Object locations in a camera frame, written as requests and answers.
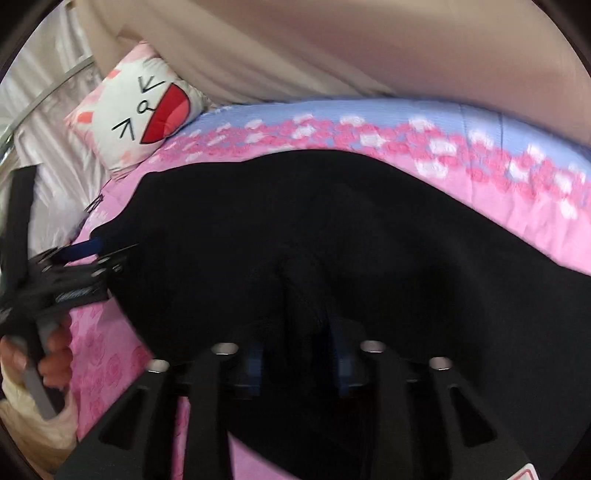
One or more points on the person's left hand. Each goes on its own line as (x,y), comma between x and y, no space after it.
(57,353)

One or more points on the pink floral blanket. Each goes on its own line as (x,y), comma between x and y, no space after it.
(508,221)

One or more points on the beige padded headboard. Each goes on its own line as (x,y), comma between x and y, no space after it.
(323,46)

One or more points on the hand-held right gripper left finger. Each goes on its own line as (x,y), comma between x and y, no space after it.
(253,369)

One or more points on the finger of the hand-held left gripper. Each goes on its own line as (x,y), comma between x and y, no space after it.
(81,250)
(110,271)

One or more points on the person's left forearm cream sleeve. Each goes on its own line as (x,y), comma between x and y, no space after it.
(27,429)

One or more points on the black pants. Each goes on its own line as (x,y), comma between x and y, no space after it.
(277,221)

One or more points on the white satin curtain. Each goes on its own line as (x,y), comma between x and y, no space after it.
(46,152)

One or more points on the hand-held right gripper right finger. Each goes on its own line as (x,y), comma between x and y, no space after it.
(345,369)

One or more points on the curved metal rod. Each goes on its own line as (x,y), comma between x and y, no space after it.
(74,69)

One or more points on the white cat face pillow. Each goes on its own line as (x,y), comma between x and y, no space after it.
(129,101)

